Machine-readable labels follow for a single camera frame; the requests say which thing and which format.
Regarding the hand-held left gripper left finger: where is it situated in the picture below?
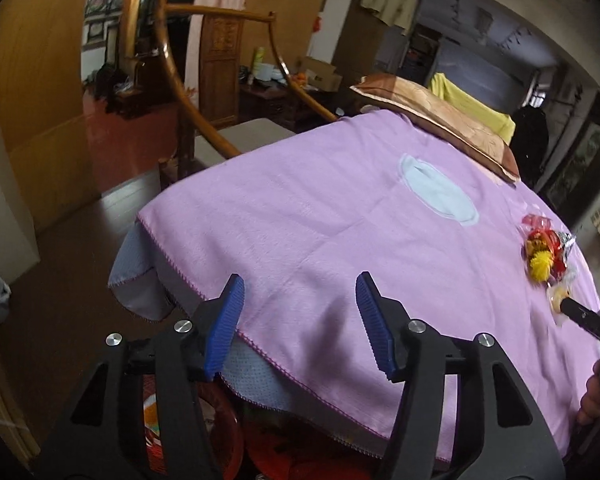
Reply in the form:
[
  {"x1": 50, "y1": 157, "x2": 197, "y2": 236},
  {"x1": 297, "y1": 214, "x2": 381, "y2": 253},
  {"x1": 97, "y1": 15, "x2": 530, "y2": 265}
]
[{"x1": 35, "y1": 273, "x2": 246, "y2": 480}]

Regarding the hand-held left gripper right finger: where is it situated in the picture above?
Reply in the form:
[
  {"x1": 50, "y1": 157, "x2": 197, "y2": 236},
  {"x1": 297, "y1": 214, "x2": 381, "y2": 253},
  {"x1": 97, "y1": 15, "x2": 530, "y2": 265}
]
[{"x1": 355, "y1": 271, "x2": 566, "y2": 480}]

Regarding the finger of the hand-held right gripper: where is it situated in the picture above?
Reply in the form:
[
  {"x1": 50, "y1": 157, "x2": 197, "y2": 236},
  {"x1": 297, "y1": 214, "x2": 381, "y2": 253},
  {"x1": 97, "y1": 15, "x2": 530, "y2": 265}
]
[{"x1": 560, "y1": 297, "x2": 600, "y2": 347}]

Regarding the yellow clear snack wrapper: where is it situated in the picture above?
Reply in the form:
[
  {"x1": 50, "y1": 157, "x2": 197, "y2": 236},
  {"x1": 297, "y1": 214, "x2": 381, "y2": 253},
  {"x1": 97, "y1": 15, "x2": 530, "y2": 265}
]
[{"x1": 547, "y1": 280, "x2": 576, "y2": 328}]

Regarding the yellow plastic spiky tassel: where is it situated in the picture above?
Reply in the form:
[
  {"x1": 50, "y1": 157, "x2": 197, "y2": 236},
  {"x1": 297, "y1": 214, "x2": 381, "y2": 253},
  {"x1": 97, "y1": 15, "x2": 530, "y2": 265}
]
[{"x1": 527, "y1": 250, "x2": 555, "y2": 282}]

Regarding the red plastic mesh basket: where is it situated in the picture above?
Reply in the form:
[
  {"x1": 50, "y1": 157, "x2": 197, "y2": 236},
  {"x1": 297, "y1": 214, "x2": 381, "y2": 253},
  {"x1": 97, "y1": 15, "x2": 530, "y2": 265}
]
[{"x1": 140, "y1": 382, "x2": 246, "y2": 480}]

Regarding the person's right hand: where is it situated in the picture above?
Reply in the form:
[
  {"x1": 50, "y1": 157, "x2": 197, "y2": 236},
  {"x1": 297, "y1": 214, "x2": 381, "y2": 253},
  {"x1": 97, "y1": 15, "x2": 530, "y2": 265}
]
[{"x1": 576, "y1": 372, "x2": 600, "y2": 426}]

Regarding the purple blanket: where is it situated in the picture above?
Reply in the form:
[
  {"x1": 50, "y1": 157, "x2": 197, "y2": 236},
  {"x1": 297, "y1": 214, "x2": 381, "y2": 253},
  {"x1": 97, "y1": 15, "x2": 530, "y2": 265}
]
[{"x1": 137, "y1": 110, "x2": 600, "y2": 463}]

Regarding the dark framed painting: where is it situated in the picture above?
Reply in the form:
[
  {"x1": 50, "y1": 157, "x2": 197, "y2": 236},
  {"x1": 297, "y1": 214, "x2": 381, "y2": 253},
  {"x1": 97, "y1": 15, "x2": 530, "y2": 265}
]
[{"x1": 540, "y1": 120, "x2": 600, "y2": 211}]

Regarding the black hanging coat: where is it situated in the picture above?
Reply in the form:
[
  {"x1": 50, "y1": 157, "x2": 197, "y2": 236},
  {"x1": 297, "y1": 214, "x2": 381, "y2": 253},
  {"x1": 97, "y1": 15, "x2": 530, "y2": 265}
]
[{"x1": 510, "y1": 105, "x2": 551, "y2": 186}]

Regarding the brown patterned pillow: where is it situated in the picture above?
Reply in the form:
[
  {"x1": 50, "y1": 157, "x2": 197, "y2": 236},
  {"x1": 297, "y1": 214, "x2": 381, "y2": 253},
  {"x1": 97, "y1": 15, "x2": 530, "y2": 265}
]
[{"x1": 350, "y1": 74, "x2": 521, "y2": 183}]

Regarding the dark wooden side table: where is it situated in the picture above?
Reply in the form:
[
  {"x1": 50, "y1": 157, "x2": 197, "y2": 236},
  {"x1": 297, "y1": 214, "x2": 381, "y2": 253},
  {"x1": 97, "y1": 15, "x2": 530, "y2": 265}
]
[{"x1": 240, "y1": 80, "x2": 331, "y2": 131}]

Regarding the yellow cloth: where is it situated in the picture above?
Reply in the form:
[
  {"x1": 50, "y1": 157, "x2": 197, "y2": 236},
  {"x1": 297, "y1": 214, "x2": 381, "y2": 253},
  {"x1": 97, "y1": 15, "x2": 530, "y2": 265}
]
[{"x1": 427, "y1": 72, "x2": 516, "y2": 143}]

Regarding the small cardboard box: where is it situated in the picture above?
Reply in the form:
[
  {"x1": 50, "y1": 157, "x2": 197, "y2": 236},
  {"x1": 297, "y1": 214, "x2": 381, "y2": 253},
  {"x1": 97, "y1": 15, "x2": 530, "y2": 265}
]
[{"x1": 300, "y1": 56, "x2": 343, "y2": 92}]

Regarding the carved wooden armchair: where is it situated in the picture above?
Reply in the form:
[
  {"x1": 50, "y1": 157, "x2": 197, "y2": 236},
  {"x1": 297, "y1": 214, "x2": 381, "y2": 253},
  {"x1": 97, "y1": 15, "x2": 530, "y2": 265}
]
[{"x1": 152, "y1": 0, "x2": 338, "y2": 191}]

